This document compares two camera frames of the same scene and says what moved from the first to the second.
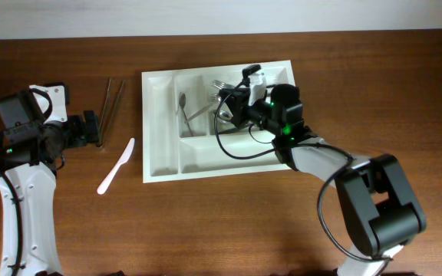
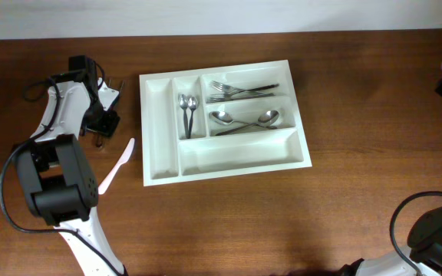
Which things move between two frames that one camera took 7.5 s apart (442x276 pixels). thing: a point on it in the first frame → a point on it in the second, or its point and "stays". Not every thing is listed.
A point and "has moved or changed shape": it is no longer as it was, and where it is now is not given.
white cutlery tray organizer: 186,131 stays
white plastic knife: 125,158 stays
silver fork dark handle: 222,85 stays
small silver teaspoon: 196,113 has moved or changed shape
